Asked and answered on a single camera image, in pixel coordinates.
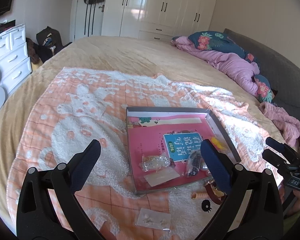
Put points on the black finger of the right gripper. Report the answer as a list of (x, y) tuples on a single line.
[(275, 159), (288, 152)]

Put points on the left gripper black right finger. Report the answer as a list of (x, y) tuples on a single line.
[(235, 183)]

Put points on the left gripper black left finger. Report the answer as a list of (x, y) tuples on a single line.
[(68, 178)]

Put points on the translucent small hair claw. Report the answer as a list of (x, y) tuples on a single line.
[(205, 168)]

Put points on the bag of dark beads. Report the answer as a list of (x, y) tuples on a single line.
[(195, 163)]

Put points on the white earring card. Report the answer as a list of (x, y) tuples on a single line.
[(154, 220)]

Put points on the clear bag of earrings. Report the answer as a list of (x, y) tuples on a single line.
[(154, 162)]

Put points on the right hand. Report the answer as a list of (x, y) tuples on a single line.
[(296, 207)]

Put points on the pink knitted blanket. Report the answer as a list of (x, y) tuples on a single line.
[(288, 125)]

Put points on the green fluffy sleeve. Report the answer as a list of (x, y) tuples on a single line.
[(290, 221)]

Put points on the dark grey headboard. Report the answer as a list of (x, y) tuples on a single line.
[(282, 74)]

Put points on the grey shallow cardboard box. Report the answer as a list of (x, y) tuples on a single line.
[(170, 149)]

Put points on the pink book with blue label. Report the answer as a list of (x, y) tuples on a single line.
[(165, 149)]

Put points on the purple floral duvet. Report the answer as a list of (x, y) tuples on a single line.
[(222, 53)]

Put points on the beige bed cover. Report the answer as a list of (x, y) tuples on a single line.
[(127, 55)]

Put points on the black bag on floor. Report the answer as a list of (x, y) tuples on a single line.
[(49, 43)]

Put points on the white drawer chest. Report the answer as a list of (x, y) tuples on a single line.
[(15, 64)]

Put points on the white door with bags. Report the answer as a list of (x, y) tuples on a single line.
[(85, 20)]

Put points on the white glossy wardrobe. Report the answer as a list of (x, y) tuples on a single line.
[(156, 20)]

